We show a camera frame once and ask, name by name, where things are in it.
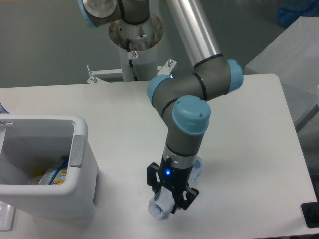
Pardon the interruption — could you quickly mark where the blue snack wrapper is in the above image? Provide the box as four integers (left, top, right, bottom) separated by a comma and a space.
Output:
38, 155, 69, 185

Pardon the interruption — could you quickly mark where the white pedestal foot bracket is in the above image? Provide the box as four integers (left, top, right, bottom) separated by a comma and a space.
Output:
86, 64, 123, 84

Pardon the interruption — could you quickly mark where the blue plastic bag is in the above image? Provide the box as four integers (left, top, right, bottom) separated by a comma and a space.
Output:
276, 0, 319, 28

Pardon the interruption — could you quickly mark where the blue patterned object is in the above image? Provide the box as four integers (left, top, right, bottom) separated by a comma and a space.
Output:
0, 103, 10, 114

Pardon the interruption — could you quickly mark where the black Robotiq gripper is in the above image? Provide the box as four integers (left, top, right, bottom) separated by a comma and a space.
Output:
146, 158, 199, 214

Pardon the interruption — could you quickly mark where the white trash can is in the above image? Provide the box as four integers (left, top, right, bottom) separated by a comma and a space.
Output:
0, 114, 100, 218

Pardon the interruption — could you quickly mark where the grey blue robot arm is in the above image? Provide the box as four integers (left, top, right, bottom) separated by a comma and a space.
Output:
78, 0, 244, 220

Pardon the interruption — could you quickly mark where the grey covered side table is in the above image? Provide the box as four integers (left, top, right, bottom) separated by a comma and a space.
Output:
244, 17, 319, 131

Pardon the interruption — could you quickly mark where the yellow white trash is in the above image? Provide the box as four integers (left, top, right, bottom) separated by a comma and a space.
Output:
29, 166, 48, 185

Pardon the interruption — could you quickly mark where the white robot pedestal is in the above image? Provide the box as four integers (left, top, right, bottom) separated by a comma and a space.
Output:
109, 13, 164, 82

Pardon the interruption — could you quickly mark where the black clamp mount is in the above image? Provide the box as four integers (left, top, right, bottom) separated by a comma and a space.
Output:
301, 202, 319, 228

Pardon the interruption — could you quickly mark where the clear crushed plastic bottle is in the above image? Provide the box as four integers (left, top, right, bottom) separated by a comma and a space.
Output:
148, 157, 203, 221

